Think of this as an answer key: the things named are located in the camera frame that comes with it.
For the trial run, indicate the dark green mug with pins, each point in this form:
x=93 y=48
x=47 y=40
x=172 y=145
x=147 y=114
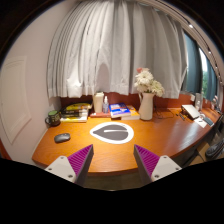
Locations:
x=53 y=118

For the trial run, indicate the white vase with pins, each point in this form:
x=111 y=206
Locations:
x=146 y=106

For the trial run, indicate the yellow book under blue book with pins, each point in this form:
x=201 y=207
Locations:
x=134 y=115

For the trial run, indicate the black office chair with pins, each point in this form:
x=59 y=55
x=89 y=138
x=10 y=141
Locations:
x=218 y=141

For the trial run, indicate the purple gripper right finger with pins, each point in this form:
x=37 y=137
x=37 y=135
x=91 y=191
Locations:
x=152 y=167

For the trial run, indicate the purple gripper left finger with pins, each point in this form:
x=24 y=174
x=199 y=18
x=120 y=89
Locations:
x=73 y=168

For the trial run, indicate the white and pink flowers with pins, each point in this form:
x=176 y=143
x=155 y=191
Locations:
x=145 y=83

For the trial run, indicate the white curtain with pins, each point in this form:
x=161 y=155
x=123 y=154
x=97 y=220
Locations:
x=100 y=44

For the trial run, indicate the clear sanitizer bottle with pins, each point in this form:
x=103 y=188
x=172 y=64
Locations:
x=105 y=105

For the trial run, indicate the white and grey mouse pad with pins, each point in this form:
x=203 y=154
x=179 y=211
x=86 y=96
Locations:
x=113 y=132

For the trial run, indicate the dark blue curtain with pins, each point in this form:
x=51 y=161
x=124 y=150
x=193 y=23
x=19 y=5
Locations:
x=193 y=78

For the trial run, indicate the white cylindrical container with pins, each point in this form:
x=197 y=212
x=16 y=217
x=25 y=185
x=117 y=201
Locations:
x=98 y=102

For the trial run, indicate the dark grey computer mouse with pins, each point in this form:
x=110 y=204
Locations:
x=62 y=138

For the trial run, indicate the stack of books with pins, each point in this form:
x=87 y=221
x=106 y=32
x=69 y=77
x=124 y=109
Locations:
x=74 y=113

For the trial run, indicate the white paper sheet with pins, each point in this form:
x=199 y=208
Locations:
x=200 y=122

